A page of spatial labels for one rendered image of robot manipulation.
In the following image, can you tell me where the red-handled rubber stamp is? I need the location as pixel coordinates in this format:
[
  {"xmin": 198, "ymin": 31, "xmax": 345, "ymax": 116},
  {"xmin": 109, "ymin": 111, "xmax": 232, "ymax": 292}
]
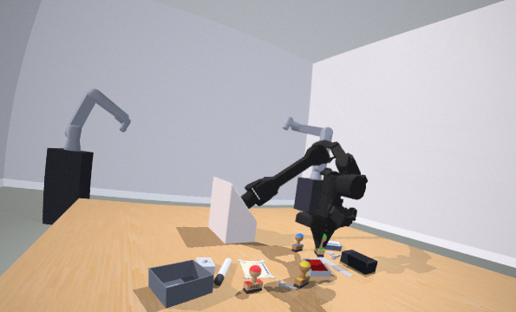
[{"xmin": 243, "ymin": 265, "xmax": 263, "ymax": 294}]

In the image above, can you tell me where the red ink pad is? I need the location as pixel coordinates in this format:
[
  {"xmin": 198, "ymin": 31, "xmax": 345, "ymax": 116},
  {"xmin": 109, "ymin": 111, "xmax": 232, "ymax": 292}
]
[{"xmin": 303, "ymin": 258, "xmax": 331, "ymax": 277}]

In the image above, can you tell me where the white marker with black cap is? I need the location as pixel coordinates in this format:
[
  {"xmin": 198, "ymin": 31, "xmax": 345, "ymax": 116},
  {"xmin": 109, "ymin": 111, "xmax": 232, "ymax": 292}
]
[{"xmin": 214, "ymin": 258, "xmax": 232, "ymax": 286}]

